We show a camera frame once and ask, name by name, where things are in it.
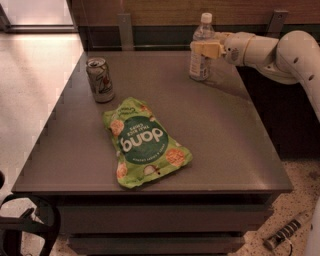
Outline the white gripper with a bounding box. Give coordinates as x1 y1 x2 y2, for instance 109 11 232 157
190 32 255 66

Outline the clear plastic water bottle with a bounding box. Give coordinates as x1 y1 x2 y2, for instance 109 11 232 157
189 13 215 81

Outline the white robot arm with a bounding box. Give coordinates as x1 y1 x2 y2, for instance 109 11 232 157
190 30 320 121

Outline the green rice chip bag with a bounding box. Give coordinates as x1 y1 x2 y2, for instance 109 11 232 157
102 97 193 189

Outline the silver soda can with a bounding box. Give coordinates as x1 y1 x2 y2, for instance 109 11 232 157
86 57 115 103

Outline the white power strip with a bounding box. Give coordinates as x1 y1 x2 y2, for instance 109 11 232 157
263 211 311 251

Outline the grey upper drawer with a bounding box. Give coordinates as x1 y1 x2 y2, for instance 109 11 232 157
59 205 273 233

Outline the grey drawer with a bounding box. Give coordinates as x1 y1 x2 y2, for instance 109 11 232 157
59 205 273 233
68 237 244 256

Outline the grey lower drawer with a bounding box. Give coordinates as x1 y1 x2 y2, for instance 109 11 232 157
68 237 244 256

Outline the black chair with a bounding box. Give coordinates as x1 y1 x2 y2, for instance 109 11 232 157
0 170 62 256

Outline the right metal wall bracket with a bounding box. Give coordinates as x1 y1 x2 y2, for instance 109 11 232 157
266 9 288 38

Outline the metal wall bracket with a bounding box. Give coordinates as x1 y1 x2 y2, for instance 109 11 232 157
266 9 288 38
117 13 134 51

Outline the left metal wall bracket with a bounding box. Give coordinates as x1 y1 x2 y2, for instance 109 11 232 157
117 13 134 51

